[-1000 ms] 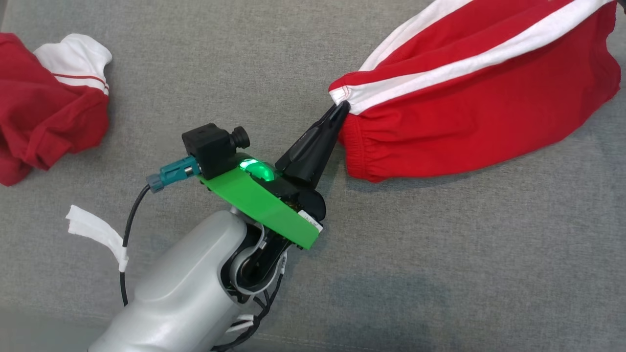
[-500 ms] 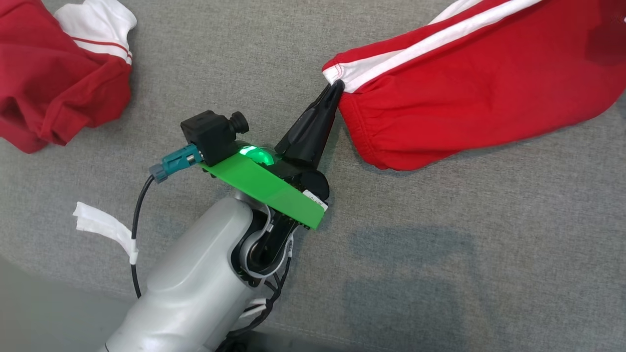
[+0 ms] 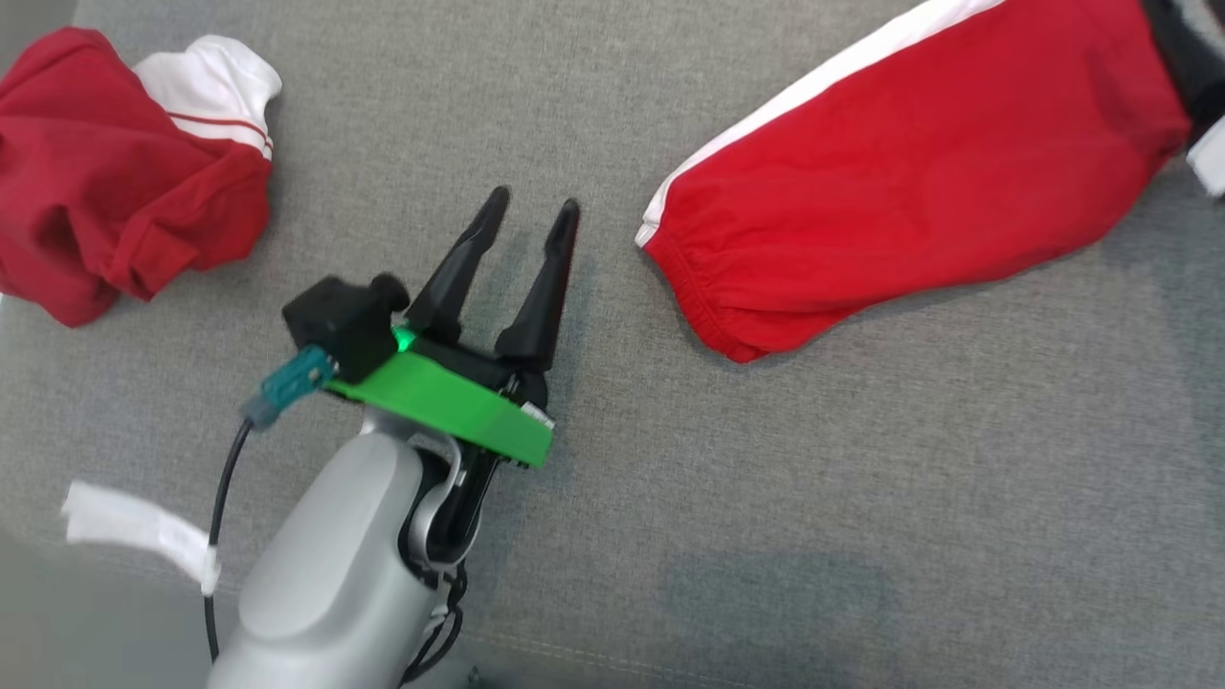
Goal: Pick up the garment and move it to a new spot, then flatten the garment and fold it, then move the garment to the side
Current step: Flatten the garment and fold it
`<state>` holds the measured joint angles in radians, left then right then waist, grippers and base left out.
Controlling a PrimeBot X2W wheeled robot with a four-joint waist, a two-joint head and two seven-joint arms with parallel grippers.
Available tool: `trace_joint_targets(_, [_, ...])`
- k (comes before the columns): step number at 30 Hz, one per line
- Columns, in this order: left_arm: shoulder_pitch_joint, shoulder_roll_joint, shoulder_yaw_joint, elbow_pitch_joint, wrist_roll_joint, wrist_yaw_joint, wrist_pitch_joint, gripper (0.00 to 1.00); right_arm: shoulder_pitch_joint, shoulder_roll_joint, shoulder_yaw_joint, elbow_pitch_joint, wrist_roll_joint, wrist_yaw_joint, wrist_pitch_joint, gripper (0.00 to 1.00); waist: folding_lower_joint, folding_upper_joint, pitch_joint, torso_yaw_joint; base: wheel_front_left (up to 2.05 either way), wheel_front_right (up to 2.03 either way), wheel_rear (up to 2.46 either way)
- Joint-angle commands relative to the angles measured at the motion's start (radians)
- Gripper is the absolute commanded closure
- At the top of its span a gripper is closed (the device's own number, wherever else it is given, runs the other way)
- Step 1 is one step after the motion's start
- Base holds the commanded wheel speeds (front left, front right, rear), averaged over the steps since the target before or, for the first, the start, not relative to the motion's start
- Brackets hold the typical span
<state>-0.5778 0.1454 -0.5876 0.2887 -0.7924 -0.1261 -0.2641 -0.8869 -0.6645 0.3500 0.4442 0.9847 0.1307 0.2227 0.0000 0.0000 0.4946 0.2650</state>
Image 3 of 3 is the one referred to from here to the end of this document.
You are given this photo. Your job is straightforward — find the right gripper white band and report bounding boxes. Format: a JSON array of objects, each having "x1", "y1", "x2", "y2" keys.
[{"x1": 1141, "y1": 0, "x2": 1225, "y2": 198}]

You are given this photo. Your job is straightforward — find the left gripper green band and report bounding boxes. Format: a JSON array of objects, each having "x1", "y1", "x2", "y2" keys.
[{"x1": 325, "y1": 188, "x2": 582, "y2": 471}]

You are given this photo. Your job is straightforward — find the red trousers with white stripe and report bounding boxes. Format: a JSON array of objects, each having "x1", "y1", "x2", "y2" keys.
[{"x1": 635, "y1": 0, "x2": 1197, "y2": 365}]

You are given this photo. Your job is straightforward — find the red white jersey with letters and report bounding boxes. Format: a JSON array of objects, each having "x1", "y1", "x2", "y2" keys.
[{"x1": 0, "y1": 27, "x2": 283, "y2": 328}]

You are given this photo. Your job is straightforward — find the grey fabric sofa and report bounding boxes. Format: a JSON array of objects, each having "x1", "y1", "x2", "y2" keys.
[{"x1": 0, "y1": 0, "x2": 1225, "y2": 689}]

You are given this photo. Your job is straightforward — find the teal left cable connector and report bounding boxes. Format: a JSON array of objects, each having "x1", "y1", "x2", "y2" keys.
[{"x1": 241, "y1": 344, "x2": 336, "y2": 429}]

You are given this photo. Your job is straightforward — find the black left camera cable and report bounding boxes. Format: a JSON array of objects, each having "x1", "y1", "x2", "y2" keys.
[{"x1": 203, "y1": 416, "x2": 255, "y2": 666}]

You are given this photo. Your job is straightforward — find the black left arm cable bundle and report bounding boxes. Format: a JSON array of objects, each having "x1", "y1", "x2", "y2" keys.
[{"x1": 397, "y1": 565, "x2": 472, "y2": 686}]

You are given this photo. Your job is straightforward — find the white left cable tag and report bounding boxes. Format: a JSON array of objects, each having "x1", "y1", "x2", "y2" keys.
[{"x1": 60, "y1": 478, "x2": 223, "y2": 596}]

